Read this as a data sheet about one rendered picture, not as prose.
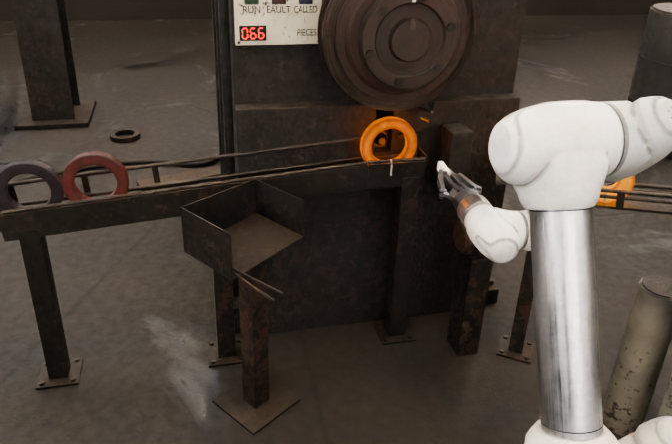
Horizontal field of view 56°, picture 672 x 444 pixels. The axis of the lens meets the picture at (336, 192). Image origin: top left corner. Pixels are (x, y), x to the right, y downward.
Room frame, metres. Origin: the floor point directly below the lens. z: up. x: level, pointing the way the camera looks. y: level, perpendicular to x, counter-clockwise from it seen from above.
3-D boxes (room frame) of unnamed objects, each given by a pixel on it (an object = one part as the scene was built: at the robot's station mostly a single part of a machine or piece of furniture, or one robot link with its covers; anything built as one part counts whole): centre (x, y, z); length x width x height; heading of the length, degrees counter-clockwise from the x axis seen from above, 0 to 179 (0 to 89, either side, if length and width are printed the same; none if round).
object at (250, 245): (1.51, 0.25, 0.36); 0.26 x 0.20 x 0.72; 139
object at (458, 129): (1.96, -0.39, 0.68); 0.11 x 0.08 x 0.24; 14
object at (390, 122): (1.90, -0.16, 0.75); 0.18 x 0.03 x 0.18; 103
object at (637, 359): (1.49, -0.93, 0.26); 0.12 x 0.12 x 0.52
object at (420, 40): (1.80, -0.19, 1.11); 0.28 x 0.06 x 0.28; 104
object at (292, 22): (1.92, 0.19, 1.15); 0.26 x 0.02 x 0.18; 104
